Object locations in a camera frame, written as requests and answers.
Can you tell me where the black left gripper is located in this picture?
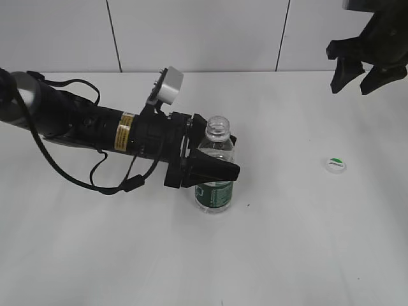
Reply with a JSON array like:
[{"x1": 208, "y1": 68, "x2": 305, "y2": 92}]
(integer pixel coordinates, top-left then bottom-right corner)
[{"x1": 131, "y1": 105, "x2": 240, "y2": 189}]

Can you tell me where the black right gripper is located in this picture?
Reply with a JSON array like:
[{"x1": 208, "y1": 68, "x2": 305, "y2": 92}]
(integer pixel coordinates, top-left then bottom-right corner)
[{"x1": 326, "y1": 0, "x2": 407, "y2": 94}]

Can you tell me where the clear Cestbon water bottle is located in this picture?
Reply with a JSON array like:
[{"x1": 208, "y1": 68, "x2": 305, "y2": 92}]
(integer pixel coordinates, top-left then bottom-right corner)
[{"x1": 195, "y1": 115, "x2": 235, "y2": 214}]

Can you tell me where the white green bottle cap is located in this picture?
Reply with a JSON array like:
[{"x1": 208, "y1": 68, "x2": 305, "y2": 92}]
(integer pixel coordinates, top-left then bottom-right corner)
[{"x1": 324, "y1": 157, "x2": 347, "y2": 174}]

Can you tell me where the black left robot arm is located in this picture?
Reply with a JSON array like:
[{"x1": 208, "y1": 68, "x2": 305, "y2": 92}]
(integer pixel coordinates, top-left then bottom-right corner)
[{"x1": 1, "y1": 67, "x2": 240, "y2": 188}]

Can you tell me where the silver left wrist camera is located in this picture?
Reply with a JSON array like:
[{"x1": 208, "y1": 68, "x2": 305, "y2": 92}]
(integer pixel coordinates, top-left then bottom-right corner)
[{"x1": 147, "y1": 66, "x2": 184, "y2": 105}]

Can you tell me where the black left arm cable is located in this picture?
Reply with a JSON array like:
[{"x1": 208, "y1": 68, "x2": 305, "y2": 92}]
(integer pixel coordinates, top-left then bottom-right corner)
[{"x1": 12, "y1": 70, "x2": 160, "y2": 196}]

